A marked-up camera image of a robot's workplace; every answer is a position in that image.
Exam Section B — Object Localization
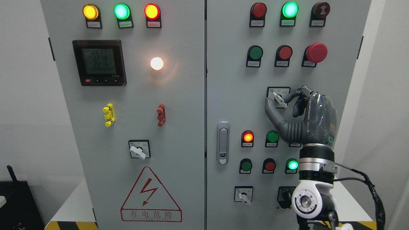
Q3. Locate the gray rotary switch left door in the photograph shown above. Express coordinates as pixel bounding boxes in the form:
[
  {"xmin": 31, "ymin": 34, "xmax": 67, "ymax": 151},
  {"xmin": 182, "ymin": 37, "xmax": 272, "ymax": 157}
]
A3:
[{"xmin": 128, "ymin": 140, "xmax": 151, "ymax": 160}]

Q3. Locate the green push button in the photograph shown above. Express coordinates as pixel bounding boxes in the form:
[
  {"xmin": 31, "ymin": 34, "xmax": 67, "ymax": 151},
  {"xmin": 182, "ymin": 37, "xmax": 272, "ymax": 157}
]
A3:
[
  {"xmin": 239, "ymin": 158, "xmax": 253, "ymax": 174},
  {"xmin": 246, "ymin": 45, "xmax": 263, "ymax": 67}
]

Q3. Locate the red terminal connector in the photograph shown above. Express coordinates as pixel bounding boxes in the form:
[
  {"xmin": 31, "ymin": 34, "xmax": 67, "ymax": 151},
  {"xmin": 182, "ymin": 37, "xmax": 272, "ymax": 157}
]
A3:
[{"xmin": 157, "ymin": 103, "xmax": 166, "ymax": 127}]

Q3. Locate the gray robotic hand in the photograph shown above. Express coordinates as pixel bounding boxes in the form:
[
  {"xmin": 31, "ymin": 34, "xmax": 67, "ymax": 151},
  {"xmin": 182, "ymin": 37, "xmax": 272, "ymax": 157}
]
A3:
[{"xmin": 265, "ymin": 86, "xmax": 337, "ymax": 147}]

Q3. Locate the red electrical hazard sticker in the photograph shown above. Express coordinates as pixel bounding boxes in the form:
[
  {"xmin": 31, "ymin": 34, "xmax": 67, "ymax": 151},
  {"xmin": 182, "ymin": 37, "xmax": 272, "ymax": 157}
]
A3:
[{"xmin": 121, "ymin": 166, "xmax": 182, "ymax": 222}]

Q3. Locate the red emergency stop button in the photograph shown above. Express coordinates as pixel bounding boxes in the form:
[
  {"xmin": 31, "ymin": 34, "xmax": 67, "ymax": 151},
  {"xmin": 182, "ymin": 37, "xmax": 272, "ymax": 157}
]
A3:
[{"xmin": 301, "ymin": 42, "xmax": 328, "ymax": 67}]

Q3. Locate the green push button upper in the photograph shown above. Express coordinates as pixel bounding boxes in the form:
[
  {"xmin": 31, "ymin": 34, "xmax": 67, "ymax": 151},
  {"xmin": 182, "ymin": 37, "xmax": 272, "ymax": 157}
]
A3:
[{"xmin": 246, "ymin": 45, "xmax": 263, "ymax": 67}]

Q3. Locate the black digital power meter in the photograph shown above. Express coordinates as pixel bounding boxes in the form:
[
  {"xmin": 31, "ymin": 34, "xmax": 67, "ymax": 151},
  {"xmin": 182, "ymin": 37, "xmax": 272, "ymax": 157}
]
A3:
[{"xmin": 73, "ymin": 40, "xmax": 127, "ymax": 86}]

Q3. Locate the red lit indicator lower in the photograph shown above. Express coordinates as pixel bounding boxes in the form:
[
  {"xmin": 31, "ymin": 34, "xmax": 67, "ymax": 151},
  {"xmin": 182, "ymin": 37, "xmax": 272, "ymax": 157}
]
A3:
[{"xmin": 241, "ymin": 130, "xmax": 254, "ymax": 148}]

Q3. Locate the black box with antenna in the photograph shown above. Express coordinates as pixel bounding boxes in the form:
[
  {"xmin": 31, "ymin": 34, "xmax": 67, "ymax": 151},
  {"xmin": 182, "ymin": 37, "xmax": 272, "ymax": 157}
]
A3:
[{"xmin": 0, "ymin": 165, "xmax": 45, "ymax": 230}]

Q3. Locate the green indicator light left door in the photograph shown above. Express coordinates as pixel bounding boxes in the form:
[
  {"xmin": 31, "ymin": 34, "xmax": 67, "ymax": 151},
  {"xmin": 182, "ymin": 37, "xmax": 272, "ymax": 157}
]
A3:
[{"xmin": 113, "ymin": 3, "xmax": 134, "ymax": 29}]

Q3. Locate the gray rotary switch bottom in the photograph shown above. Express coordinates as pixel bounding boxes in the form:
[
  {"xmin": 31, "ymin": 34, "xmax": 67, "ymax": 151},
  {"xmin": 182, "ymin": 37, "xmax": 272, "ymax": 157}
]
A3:
[{"xmin": 234, "ymin": 186, "xmax": 254, "ymax": 206}]

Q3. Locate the dark red indicator top right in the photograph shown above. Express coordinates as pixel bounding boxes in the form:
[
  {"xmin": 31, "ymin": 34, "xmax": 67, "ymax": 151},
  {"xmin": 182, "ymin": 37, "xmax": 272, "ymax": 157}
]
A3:
[{"xmin": 249, "ymin": 2, "xmax": 267, "ymax": 27}]

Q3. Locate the green lit indicator top right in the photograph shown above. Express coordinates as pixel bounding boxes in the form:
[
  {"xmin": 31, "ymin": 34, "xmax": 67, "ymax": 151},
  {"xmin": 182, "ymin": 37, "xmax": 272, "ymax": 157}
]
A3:
[{"xmin": 280, "ymin": 1, "xmax": 298, "ymax": 27}]

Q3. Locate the silver door lock handle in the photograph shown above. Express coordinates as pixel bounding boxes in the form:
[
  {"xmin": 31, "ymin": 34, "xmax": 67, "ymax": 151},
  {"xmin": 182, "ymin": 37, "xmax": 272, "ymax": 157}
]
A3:
[{"xmin": 217, "ymin": 122, "xmax": 230, "ymax": 165}]

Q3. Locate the red push button upper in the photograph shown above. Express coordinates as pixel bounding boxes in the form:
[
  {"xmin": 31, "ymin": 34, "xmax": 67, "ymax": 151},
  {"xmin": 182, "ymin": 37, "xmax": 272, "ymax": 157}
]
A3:
[{"xmin": 274, "ymin": 45, "xmax": 293, "ymax": 67}]

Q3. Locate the dark red buzzer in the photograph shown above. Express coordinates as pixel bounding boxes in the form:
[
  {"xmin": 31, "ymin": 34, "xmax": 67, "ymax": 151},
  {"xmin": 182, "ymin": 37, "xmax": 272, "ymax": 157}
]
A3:
[{"xmin": 309, "ymin": 2, "xmax": 330, "ymax": 27}]

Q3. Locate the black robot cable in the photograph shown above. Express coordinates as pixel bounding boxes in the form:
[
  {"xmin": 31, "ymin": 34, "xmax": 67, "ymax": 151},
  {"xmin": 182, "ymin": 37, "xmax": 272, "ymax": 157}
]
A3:
[{"xmin": 332, "ymin": 162, "xmax": 386, "ymax": 230}]

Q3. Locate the white glowing indicator light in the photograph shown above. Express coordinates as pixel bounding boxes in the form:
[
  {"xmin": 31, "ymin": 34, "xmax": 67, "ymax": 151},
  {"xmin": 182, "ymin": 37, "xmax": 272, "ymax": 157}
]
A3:
[{"xmin": 150, "ymin": 57, "xmax": 164, "ymax": 71}]

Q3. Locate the red push button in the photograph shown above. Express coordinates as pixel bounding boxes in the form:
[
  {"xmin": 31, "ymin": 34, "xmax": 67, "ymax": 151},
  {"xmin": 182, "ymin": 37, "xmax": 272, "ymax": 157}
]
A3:
[
  {"xmin": 274, "ymin": 45, "xmax": 293, "ymax": 67},
  {"xmin": 262, "ymin": 158, "xmax": 276, "ymax": 174}
]

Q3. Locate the green indicator lower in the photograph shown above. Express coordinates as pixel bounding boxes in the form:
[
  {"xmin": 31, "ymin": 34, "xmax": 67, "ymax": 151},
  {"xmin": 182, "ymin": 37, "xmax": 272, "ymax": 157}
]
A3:
[{"xmin": 265, "ymin": 130, "xmax": 280, "ymax": 148}]

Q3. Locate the yellow indicator light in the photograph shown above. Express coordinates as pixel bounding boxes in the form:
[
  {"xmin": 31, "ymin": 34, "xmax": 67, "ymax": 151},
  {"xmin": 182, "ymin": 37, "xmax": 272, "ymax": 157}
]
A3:
[{"xmin": 83, "ymin": 4, "xmax": 103, "ymax": 29}]

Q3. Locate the red indicator light left door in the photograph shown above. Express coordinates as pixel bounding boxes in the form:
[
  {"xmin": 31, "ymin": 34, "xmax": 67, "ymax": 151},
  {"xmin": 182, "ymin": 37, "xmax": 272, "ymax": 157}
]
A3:
[{"xmin": 144, "ymin": 3, "xmax": 162, "ymax": 28}]

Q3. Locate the green push button lower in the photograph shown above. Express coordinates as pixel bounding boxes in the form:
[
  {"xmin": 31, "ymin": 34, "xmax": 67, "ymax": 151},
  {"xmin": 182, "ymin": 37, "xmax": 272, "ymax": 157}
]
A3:
[{"xmin": 239, "ymin": 158, "xmax": 253, "ymax": 174}]

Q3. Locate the red push button lower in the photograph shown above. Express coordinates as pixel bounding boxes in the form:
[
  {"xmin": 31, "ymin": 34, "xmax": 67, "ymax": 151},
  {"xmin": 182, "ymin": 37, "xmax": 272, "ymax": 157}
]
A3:
[{"xmin": 262, "ymin": 158, "xmax": 276, "ymax": 174}]

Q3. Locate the black key selector switch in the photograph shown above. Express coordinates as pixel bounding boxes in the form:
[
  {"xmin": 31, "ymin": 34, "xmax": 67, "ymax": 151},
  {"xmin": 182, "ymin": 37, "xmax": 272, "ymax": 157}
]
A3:
[{"xmin": 277, "ymin": 186, "xmax": 296, "ymax": 209}]

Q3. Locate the yellow terminal connector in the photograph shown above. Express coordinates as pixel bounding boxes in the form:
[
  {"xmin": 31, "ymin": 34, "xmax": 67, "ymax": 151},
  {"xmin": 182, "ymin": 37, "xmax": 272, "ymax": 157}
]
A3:
[{"xmin": 103, "ymin": 103, "xmax": 115, "ymax": 127}]

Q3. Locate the gray rotary switch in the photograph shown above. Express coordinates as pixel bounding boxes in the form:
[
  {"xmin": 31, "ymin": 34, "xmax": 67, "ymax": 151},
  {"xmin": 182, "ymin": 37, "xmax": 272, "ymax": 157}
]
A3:
[
  {"xmin": 267, "ymin": 86, "xmax": 290, "ymax": 109},
  {"xmin": 234, "ymin": 186, "xmax": 254, "ymax": 206}
]

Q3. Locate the gray electrical cabinet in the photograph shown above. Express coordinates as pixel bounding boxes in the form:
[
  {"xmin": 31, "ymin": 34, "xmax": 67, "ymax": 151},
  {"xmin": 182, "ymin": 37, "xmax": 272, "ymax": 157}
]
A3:
[{"xmin": 41, "ymin": 0, "xmax": 371, "ymax": 230}]

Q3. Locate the green lit button lower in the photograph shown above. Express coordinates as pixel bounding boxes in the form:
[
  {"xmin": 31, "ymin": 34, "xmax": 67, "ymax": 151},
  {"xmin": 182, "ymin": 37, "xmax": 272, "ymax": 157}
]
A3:
[{"xmin": 285, "ymin": 158, "xmax": 299, "ymax": 174}]

